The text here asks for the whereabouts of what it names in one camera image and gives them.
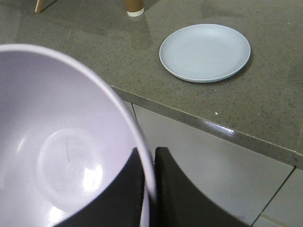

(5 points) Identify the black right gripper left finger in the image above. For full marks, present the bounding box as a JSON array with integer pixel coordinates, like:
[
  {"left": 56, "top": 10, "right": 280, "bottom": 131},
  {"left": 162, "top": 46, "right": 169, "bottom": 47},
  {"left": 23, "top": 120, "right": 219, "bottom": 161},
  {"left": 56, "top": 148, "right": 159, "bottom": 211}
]
[{"left": 57, "top": 148, "right": 145, "bottom": 227}]

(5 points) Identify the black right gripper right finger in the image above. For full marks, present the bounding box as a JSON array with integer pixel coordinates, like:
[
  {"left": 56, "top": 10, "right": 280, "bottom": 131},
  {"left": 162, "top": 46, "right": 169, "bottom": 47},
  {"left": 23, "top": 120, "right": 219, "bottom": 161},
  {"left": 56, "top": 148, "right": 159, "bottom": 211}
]
[{"left": 155, "top": 147, "right": 247, "bottom": 227}]

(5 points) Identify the purple plastic bowl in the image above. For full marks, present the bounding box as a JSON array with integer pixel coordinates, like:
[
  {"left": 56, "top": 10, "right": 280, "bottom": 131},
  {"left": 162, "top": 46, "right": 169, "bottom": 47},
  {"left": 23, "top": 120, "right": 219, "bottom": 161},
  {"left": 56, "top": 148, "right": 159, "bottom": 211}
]
[{"left": 0, "top": 44, "right": 157, "bottom": 227}]

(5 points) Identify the light blue plastic plate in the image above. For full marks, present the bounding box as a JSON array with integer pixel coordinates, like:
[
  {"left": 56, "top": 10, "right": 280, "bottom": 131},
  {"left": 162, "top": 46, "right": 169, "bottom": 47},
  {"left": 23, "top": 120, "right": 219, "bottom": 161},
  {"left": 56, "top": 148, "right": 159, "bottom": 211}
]
[{"left": 159, "top": 24, "right": 251, "bottom": 83}]

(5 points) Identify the brown paper cup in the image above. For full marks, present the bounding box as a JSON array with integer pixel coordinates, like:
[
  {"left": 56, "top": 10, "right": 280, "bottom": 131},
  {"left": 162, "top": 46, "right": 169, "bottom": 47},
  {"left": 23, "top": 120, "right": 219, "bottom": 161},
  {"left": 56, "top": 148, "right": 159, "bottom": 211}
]
[{"left": 124, "top": 0, "right": 144, "bottom": 17}]

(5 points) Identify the grey cabinet door panel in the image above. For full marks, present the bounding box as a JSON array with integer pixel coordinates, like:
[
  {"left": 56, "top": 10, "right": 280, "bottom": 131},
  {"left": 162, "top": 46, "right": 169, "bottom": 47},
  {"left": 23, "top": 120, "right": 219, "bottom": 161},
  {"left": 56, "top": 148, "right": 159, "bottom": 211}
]
[{"left": 133, "top": 105, "right": 303, "bottom": 227}]

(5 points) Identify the wooden stick object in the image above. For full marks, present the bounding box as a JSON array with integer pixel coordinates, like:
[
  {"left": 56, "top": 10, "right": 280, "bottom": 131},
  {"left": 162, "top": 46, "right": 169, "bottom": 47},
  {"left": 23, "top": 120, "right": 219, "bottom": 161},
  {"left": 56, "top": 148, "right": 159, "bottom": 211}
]
[{"left": 35, "top": 0, "right": 44, "bottom": 13}]

